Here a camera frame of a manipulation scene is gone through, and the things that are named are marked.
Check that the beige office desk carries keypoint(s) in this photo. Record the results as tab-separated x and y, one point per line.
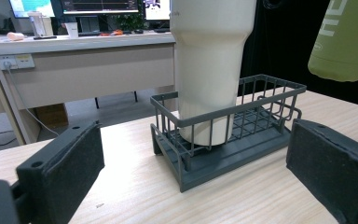
90	71

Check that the black metal leg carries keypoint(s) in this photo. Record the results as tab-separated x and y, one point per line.
135	96
97	102

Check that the monitor with blue screen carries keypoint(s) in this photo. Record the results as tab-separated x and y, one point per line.
32	6

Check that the pink soft object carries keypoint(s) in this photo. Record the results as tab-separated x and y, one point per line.
15	36

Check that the orange object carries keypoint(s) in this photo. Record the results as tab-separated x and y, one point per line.
116	32

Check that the monitor with white screen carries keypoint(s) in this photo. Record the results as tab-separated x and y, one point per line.
157	9

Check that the cream tumbler with lid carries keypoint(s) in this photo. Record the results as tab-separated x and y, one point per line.
208	62

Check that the white power socket strip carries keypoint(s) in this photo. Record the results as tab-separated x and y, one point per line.
15	61

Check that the green potted plant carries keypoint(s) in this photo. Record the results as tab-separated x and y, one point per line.
130	21

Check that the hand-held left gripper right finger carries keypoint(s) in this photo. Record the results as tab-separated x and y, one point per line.
335	168

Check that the brown cardboard box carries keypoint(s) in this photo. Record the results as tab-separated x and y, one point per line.
52	115

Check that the green bottle with white cap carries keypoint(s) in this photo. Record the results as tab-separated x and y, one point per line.
345	46

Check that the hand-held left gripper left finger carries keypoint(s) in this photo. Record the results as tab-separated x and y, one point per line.
62	168

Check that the wide dark screen monitor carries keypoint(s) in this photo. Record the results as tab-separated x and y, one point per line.
99	6

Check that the flat black device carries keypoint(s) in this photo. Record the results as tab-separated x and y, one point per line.
45	37

